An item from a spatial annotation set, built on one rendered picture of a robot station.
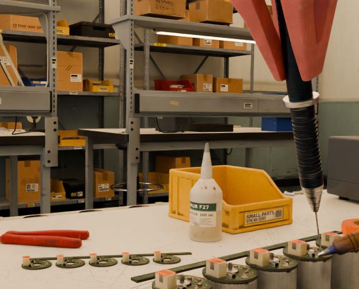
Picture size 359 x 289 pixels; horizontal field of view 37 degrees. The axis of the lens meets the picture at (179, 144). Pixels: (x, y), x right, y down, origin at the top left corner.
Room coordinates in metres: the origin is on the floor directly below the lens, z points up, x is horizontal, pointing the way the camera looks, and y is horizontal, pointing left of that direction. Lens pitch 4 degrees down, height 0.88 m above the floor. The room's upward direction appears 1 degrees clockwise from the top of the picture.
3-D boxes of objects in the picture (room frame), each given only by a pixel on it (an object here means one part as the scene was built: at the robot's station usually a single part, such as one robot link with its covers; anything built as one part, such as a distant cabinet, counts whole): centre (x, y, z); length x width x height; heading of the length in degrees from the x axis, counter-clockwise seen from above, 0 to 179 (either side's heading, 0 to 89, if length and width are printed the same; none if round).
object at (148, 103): (3.12, -0.32, 0.90); 1.30 x 0.06 x 0.12; 122
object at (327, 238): (0.28, -0.08, 0.82); 0.01 x 0.01 x 0.01; 40
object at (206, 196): (0.55, -0.03, 0.80); 0.03 x 0.03 x 0.10
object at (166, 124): (3.07, 0.05, 0.80); 0.15 x 0.12 x 0.10; 51
